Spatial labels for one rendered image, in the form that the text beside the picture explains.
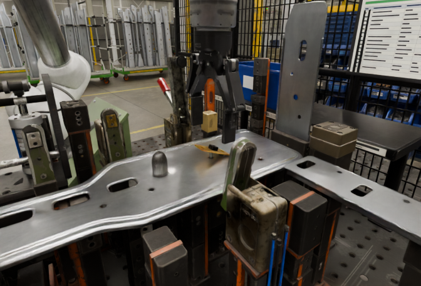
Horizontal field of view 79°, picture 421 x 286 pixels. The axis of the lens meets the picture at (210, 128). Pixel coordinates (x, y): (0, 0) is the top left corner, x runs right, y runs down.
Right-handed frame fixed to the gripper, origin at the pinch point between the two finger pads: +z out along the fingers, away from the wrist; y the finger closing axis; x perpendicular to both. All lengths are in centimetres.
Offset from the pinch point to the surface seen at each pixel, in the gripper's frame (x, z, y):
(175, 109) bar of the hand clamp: -2.2, -0.9, -13.0
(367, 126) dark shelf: 42.2, 4.1, 14.5
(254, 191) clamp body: -6.5, 2.6, 20.8
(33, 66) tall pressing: -26, 66, -693
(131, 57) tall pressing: 222, 61, -743
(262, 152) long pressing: 11.4, 7.3, 5.5
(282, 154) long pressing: 14.6, 7.2, 9.0
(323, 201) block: 8.7, 8.9, 23.8
